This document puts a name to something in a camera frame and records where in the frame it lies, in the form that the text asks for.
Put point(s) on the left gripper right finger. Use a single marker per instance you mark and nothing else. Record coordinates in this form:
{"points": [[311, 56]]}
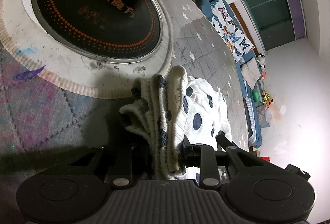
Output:
{"points": [[214, 166]]}

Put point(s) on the black white plush toy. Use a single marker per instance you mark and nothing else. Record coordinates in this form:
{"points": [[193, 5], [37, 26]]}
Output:
{"points": [[261, 61]]}

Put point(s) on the green toy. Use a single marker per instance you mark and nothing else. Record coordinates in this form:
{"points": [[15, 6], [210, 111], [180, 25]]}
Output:
{"points": [[257, 98]]}

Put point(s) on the black round induction cooktop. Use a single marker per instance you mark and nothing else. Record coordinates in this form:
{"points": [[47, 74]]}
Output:
{"points": [[116, 29]]}

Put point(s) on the grey star quilted tablecloth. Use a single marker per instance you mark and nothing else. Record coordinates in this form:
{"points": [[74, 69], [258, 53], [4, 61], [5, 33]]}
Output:
{"points": [[42, 125]]}

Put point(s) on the orange yellow toy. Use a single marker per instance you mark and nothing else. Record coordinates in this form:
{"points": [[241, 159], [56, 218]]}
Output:
{"points": [[267, 98]]}

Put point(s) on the butterfly print pillow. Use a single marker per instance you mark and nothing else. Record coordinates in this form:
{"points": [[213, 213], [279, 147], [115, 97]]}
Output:
{"points": [[229, 30]]}

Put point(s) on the white polka dot garment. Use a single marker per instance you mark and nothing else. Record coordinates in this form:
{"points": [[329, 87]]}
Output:
{"points": [[168, 109]]}

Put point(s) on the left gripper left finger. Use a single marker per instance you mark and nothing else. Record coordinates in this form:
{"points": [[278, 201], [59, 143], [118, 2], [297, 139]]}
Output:
{"points": [[129, 155]]}

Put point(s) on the dark green window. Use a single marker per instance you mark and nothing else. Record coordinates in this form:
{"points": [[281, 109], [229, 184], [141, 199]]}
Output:
{"points": [[278, 22]]}

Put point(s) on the beige cushion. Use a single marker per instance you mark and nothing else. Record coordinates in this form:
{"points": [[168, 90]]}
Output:
{"points": [[251, 72]]}

